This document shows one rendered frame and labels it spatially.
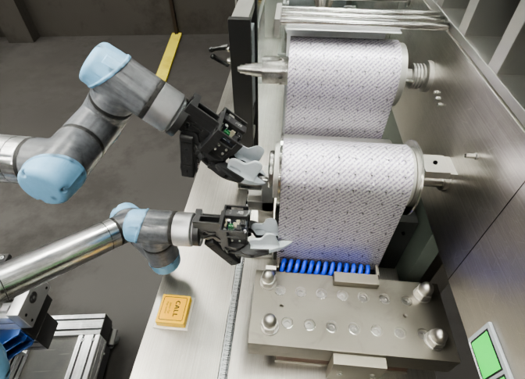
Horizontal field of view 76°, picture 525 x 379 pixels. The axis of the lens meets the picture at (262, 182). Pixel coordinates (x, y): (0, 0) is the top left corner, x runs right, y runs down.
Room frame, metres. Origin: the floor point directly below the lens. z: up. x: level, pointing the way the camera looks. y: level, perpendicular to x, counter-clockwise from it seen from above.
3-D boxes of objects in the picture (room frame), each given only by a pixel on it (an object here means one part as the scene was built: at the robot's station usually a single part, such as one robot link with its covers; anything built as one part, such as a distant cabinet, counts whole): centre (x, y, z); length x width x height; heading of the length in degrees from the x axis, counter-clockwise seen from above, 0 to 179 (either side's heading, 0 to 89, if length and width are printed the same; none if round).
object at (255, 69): (0.75, 0.03, 1.34); 0.06 x 0.03 x 0.03; 85
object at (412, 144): (0.47, -0.28, 1.25); 0.15 x 0.01 x 0.15; 175
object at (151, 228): (0.46, 0.24, 1.11); 0.11 x 0.08 x 0.09; 85
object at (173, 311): (0.36, 0.21, 0.91); 0.07 x 0.07 x 0.02; 85
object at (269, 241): (0.42, -0.02, 1.11); 0.09 x 0.03 x 0.06; 84
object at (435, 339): (0.24, -0.33, 1.05); 0.04 x 0.04 x 0.04
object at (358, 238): (0.42, -0.15, 1.11); 0.23 x 0.01 x 0.18; 85
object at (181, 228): (0.45, 0.17, 1.11); 0.08 x 0.05 x 0.08; 175
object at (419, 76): (0.72, -0.34, 1.34); 0.07 x 0.07 x 0.07; 85
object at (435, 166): (0.47, -0.33, 1.28); 0.06 x 0.05 x 0.02; 85
